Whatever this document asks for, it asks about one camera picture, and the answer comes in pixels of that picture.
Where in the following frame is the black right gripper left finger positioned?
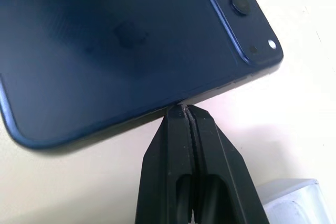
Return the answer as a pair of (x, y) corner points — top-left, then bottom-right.
(134, 104), (197, 224)

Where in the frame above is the white translucent plastic box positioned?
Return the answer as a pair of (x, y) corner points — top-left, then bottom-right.
(262, 178), (336, 224)

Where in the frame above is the dark blue smartphone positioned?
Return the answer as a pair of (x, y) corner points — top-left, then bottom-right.
(0, 0), (285, 152)

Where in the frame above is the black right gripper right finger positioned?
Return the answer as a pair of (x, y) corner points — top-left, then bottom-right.
(186, 104), (268, 224)

